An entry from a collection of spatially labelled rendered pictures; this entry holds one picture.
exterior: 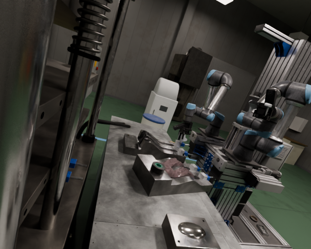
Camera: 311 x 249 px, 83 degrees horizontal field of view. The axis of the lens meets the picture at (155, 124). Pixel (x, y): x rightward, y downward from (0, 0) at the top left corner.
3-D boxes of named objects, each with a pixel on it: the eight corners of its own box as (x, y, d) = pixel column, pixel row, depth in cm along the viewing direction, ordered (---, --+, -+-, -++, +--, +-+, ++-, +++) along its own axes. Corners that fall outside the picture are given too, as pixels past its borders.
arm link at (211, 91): (208, 124, 187) (222, 74, 154) (196, 118, 194) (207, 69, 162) (213, 119, 194) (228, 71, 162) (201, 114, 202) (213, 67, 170)
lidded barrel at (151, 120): (154, 141, 405) (163, 117, 389) (157, 151, 359) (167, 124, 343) (133, 136, 394) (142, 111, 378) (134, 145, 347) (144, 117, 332)
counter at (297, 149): (248, 138, 900) (256, 123, 877) (295, 166, 665) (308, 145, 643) (236, 135, 876) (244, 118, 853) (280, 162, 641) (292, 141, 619)
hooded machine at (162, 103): (165, 136, 471) (185, 86, 435) (143, 130, 455) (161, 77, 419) (160, 127, 537) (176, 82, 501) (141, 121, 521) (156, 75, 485)
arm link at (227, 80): (238, 81, 162) (211, 124, 155) (226, 78, 167) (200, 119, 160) (238, 73, 152) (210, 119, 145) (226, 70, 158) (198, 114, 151)
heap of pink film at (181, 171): (181, 165, 132) (185, 156, 130) (197, 180, 118) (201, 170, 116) (153, 164, 118) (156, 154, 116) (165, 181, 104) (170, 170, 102)
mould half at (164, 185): (187, 169, 143) (192, 157, 140) (209, 191, 122) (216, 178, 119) (132, 168, 116) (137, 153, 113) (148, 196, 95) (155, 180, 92)
